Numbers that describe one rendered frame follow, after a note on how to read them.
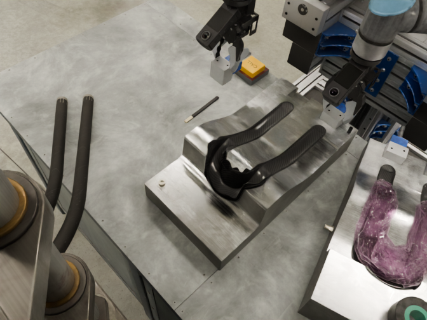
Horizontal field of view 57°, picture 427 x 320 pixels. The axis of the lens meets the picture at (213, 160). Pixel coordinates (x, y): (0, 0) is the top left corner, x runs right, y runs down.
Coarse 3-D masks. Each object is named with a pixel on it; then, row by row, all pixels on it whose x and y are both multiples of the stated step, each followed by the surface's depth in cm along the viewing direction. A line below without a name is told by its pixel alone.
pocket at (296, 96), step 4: (296, 88) 110; (292, 92) 110; (296, 92) 111; (292, 96) 112; (296, 96) 112; (300, 96) 110; (296, 100) 111; (300, 100) 111; (304, 100) 110; (308, 100) 109
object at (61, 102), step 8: (56, 104) 110; (64, 104) 109; (56, 112) 107; (64, 112) 107; (56, 120) 104; (64, 120) 105; (56, 128) 102; (64, 128) 103; (56, 136) 100; (64, 136) 101; (56, 144) 98; (64, 144) 100; (56, 152) 96; (64, 152) 98; (56, 160) 94
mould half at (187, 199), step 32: (256, 96) 108; (288, 96) 108; (224, 128) 97; (288, 128) 102; (192, 160) 96; (256, 160) 91; (320, 160) 97; (160, 192) 92; (192, 192) 92; (256, 192) 85; (288, 192) 88; (192, 224) 88; (224, 224) 88; (256, 224) 88; (224, 256) 84
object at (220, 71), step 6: (216, 60) 104; (222, 60) 104; (228, 60) 106; (216, 66) 104; (222, 66) 103; (228, 66) 103; (240, 66) 108; (210, 72) 107; (216, 72) 105; (222, 72) 103; (228, 72) 104; (234, 72) 108; (216, 78) 107; (222, 78) 105; (228, 78) 106; (222, 84) 106
